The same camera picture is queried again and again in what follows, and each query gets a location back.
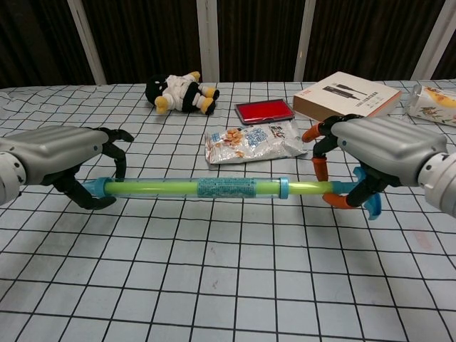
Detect silver snack packet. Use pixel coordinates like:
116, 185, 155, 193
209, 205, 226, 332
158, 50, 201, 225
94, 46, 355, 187
204, 119, 308, 165

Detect beige cable cardboard box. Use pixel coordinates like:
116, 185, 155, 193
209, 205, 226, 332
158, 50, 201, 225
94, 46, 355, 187
292, 71, 403, 120

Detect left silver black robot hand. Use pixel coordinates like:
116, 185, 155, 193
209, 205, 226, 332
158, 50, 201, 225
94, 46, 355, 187
0, 125, 135, 211

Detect white frame post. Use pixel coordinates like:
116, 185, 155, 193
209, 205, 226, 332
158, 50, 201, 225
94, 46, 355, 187
66, 0, 108, 86
409, 0, 456, 81
196, 0, 220, 83
293, 0, 315, 82

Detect right silver robot hand orange fingertips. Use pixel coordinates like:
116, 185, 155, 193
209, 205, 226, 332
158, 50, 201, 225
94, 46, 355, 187
301, 113, 448, 211

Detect white checked tablecloth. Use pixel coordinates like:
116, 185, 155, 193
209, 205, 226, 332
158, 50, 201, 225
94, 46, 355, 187
0, 78, 456, 342

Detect yellow-green plastic stick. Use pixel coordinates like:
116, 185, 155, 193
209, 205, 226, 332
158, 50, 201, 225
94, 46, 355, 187
106, 166, 383, 221

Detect red card case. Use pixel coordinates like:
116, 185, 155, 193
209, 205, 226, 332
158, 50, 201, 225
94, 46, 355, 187
234, 99, 296, 125

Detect clear snack packet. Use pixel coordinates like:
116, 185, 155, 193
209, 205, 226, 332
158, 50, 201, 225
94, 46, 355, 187
402, 83, 456, 128

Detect black white plush doll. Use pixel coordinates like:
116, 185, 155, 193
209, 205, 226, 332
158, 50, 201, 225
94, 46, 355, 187
145, 71, 221, 115

